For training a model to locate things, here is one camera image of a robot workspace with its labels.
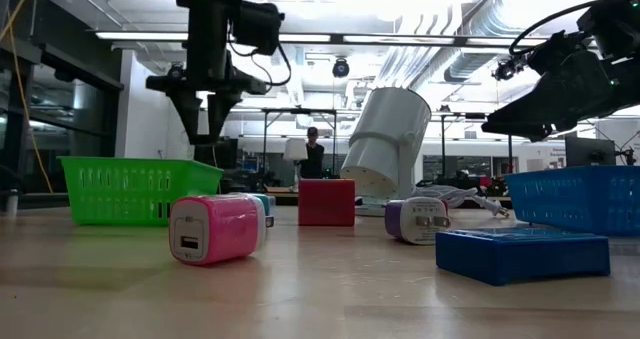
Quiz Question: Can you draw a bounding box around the black metal frame stand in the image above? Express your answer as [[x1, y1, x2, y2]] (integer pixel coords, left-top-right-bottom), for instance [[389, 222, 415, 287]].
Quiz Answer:
[[260, 107, 339, 180]]

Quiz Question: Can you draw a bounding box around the black aluminium table frame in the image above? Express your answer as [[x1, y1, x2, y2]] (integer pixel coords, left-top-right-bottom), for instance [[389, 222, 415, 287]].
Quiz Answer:
[[0, 191, 511, 210]]

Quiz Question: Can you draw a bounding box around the person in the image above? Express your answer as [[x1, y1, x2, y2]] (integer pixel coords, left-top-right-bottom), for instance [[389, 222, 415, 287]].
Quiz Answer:
[[298, 126, 326, 180]]

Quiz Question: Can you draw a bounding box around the silver ventilation duct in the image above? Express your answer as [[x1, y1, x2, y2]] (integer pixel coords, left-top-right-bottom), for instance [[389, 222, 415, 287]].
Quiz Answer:
[[374, 0, 541, 90]]

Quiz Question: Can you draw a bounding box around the yellow cable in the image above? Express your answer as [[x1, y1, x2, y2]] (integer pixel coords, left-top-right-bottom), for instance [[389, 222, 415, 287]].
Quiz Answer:
[[0, 0, 55, 195]]

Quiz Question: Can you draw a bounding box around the white spot lamp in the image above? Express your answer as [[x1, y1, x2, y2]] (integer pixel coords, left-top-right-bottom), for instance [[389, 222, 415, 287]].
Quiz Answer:
[[339, 86, 432, 218]]

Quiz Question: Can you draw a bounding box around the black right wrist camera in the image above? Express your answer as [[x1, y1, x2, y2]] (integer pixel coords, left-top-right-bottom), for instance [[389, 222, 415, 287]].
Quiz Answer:
[[491, 57, 526, 83]]

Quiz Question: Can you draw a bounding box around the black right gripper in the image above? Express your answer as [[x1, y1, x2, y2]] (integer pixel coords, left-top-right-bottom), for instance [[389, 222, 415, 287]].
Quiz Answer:
[[482, 30, 621, 143]]

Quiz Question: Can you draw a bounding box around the pink and white charger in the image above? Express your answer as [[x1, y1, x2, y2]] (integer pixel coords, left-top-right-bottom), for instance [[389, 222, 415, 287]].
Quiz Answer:
[[168, 193, 268, 267]]

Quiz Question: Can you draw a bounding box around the cyan and white charger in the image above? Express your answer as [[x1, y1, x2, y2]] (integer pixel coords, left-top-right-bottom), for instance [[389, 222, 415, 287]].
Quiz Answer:
[[249, 192, 277, 229]]

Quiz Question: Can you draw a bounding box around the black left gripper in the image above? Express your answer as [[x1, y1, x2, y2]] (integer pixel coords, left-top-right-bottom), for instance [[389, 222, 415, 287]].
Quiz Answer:
[[145, 53, 271, 146]]

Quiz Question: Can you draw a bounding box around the purple and white charger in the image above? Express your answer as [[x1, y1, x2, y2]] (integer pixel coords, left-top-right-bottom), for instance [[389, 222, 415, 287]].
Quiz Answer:
[[383, 196, 452, 246]]

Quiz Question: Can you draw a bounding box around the dark blue adapter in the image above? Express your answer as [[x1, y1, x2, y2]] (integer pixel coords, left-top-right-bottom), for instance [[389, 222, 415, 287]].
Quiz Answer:
[[434, 227, 612, 287]]

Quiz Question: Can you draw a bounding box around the white cylinder post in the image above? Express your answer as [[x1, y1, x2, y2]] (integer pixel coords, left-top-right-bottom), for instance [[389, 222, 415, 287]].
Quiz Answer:
[[5, 188, 20, 218]]

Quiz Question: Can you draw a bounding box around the white lamp cable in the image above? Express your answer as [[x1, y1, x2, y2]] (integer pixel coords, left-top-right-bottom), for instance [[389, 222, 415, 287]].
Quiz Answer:
[[412, 183, 511, 219]]

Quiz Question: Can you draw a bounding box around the green plastic basket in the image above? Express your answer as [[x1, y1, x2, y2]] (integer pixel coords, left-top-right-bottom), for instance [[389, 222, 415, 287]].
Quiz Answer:
[[57, 155, 225, 228]]

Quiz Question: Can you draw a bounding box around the blue plastic basket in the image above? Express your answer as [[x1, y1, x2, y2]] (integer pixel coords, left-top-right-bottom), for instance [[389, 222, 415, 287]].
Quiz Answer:
[[503, 164, 640, 238]]

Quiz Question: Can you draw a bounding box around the white shade table lamp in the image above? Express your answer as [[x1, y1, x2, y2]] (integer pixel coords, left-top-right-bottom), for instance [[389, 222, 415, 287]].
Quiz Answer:
[[282, 137, 309, 193]]

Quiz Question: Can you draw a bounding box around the narrow red charger block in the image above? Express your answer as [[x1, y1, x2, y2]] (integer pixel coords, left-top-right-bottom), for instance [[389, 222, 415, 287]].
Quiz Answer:
[[297, 178, 357, 228]]

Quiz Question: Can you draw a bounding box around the LED light strip bar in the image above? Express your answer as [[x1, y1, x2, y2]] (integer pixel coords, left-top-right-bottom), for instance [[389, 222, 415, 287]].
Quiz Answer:
[[94, 30, 551, 48]]

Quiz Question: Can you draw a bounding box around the black monitor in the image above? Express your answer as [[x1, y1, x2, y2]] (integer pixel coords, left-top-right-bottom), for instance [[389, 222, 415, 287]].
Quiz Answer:
[[193, 138, 239, 170], [564, 136, 617, 168]]

